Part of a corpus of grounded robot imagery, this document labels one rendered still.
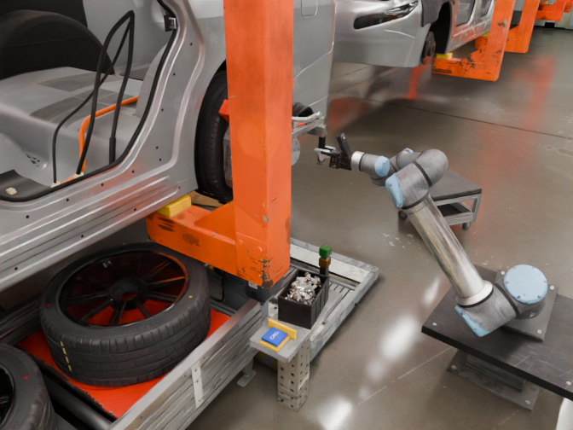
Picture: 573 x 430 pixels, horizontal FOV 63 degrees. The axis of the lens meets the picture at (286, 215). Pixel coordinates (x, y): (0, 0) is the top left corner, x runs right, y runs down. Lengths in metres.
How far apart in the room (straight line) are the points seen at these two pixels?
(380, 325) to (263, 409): 0.78
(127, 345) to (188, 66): 1.11
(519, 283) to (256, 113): 1.18
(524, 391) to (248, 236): 1.40
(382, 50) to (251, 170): 3.13
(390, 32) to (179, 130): 2.94
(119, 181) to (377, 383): 1.41
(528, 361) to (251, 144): 1.36
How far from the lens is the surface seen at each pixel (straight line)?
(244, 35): 1.55
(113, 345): 1.81
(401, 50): 4.69
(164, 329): 1.81
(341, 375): 2.29
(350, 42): 4.63
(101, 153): 2.18
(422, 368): 2.40
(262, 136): 1.59
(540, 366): 2.15
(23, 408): 1.70
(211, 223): 1.95
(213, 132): 2.15
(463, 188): 3.33
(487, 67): 5.60
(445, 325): 2.18
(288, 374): 2.01
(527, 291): 2.01
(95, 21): 3.91
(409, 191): 1.79
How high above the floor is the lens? 1.69
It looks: 29 degrees down
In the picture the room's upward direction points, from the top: 1 degrees clockwise
